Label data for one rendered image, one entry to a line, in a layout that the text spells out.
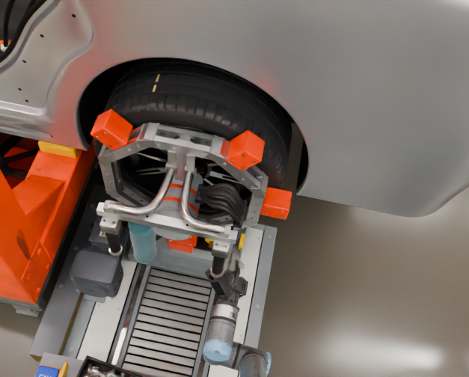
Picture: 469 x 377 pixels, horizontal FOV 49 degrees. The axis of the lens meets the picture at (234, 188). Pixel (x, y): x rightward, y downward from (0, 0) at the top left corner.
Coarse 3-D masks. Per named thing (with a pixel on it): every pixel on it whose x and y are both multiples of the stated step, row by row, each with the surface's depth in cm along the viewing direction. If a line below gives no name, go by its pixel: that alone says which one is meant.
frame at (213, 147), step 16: (144, 128) 152; (160, 128) 152; (176, 128) 152; (128, 144) 154; (144, 144) 152; (160, 144) 152; (176, 144) 149; (192, 144) 150; (208, 144) 153; (224, 144) 152; (112, 160) 163; (224, 160) 151; (112, 176) 171; (240, 176) 157; (256, 176) 163; (112, 192) 180; (128, 192) 188; (256, 192) 162; (256, 208) 171; (256, 224) 181
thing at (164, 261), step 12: (240, 228) 246; (240, 240) 239; (132, 252) 235; (240, 252) 238; (156, 264) 236; (168, 264) 233; (180, 264) 234; (192, 264) 235; (204, 264) 235; (204, 276) 237
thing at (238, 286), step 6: (222, 276) 182; (228, 276) 180; (228, 282) 178; (234, 282) 178; (240, 282) 181; (246, 282) 183; (234, 288) 178; (240, 288) 179; (246, 288) 182; (234, 294) 180; (222, 300) 175; (228, 300) 176; (234, 300) 179; (234, 306) 175
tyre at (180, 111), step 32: (160, 64) 161; (192, 64) 158; (128, 96) 158; (160, 96) 152; (192, 96) 152; (224, 96) 154; (256, 96) 160; (224, 128) 152; (256, 128) 156; (288, 128) 175
